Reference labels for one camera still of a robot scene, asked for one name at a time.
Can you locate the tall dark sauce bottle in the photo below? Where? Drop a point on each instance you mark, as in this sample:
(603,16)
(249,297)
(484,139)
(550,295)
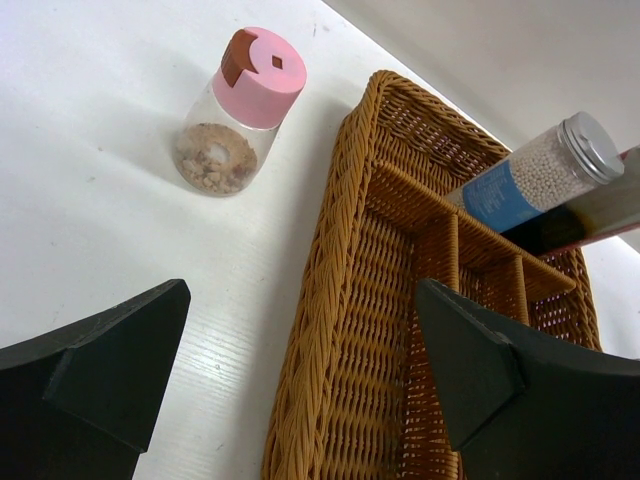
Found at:
(601,213)

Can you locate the pink lid spice jar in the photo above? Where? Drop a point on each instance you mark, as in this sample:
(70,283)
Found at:
(229,131)

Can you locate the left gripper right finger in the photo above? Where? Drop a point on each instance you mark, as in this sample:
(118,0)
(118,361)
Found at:
(521,404)

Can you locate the blue label silver cap jar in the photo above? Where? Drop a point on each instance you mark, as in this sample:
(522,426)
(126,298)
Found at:
(566,161)

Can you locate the brown wicker divided basket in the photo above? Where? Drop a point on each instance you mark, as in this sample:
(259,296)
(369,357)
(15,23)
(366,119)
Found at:
(356,398)

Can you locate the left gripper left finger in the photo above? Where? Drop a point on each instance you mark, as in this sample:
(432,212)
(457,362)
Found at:
(82,401)

